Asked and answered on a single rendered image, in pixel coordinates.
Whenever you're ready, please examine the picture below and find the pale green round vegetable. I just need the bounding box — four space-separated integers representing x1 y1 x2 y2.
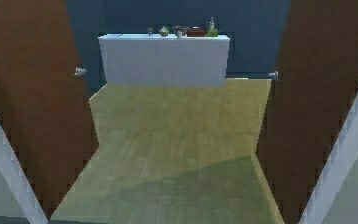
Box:
158 25 171 38

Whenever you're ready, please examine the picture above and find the white counter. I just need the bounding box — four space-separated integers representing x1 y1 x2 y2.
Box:
97 33 231 89

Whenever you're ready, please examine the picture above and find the brown room door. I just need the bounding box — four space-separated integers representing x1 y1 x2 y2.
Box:
0 0 100 220
255 0 358 224

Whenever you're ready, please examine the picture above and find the dark mug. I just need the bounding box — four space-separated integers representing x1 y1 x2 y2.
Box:
172 25 189 39

